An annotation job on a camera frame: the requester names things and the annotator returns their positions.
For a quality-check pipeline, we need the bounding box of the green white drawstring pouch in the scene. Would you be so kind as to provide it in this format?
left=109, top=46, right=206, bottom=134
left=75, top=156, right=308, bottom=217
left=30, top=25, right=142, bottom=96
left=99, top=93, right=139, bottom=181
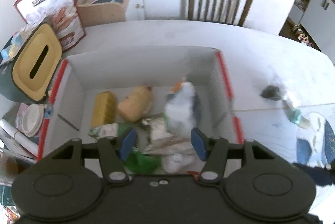
left=88, top=122, right=133, bottom=140

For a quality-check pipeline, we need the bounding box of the white fluffy item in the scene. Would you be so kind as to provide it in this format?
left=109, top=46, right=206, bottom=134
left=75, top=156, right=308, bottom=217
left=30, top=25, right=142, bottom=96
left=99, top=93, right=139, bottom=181
left=162, top=153, right=194, bottom=174

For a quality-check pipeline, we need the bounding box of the silver foil bag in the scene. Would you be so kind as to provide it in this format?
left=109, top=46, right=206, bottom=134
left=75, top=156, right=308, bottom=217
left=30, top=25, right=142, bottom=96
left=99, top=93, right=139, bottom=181
left=143, top=117, right=194, bottom=156

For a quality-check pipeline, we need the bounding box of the clear bag with blue card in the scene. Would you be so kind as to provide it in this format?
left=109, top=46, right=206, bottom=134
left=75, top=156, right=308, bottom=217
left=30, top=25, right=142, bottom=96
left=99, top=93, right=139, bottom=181
left=164, top=78, right=202, bottom=139

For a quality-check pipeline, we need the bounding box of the yellow rectangular box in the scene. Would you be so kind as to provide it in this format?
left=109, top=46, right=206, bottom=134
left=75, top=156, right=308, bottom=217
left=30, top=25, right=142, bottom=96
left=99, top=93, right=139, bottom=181
left=91, top=91, right=117, bottom=128

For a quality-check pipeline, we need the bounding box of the yellow plush toy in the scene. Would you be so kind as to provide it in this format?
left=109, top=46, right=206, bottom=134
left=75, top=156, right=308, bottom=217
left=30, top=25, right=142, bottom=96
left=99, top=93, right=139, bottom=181
left=117, top=85, right=153, bottom=122

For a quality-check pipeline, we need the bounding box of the teal round sharpener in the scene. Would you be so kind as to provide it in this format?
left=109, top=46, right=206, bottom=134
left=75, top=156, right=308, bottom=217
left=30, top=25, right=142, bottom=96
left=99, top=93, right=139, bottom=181
left=285, top=108, right=303, bottom=125

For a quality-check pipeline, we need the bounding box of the black items small bag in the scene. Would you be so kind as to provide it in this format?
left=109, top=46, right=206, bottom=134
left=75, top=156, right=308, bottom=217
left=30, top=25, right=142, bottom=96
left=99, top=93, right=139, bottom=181
left=260, top=85, right=283, bottom=101

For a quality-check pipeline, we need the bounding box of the blue placemat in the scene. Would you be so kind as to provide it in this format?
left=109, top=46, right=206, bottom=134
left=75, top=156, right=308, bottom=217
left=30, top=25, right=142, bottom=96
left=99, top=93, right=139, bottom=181
left=296, top=112, right=334, bottom=167

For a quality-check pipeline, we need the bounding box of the olive green tube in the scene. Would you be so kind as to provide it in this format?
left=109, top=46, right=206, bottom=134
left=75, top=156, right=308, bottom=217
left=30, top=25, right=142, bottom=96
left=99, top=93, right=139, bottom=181
left=297, top=116, right=311, bottom=130

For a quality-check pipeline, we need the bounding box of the red cardboard box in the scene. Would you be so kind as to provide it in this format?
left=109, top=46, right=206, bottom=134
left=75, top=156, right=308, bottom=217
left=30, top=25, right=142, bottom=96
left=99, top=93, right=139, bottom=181
left=37, top=46, right=243, bottom=174

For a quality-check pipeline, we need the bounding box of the stack of white plates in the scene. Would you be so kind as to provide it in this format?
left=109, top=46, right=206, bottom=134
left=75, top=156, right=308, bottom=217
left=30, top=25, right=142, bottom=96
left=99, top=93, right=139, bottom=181
left=15, top=103, right=44, bottom=137

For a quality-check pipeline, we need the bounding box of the yellow green tissue box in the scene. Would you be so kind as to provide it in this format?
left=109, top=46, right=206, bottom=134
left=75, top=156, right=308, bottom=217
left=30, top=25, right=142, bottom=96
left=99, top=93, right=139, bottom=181
left=1, top=22, right=62, bottom=104

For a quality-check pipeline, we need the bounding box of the wooden side cabinet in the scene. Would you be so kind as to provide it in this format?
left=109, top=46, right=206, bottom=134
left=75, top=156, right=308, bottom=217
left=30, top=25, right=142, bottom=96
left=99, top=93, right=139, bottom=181
left=77, top=0, right=145, bottom=27

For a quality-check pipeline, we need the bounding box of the red white snack bag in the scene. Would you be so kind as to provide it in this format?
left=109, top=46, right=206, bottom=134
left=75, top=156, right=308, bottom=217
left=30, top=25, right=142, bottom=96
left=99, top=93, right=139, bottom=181
left=14, top=0, right=86, bottom=52

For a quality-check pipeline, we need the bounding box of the white wall cabinet unit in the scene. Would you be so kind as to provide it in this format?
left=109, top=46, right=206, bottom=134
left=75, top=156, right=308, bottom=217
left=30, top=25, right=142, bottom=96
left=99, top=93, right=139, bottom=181
left=278, top=0, right=335, bottom=57

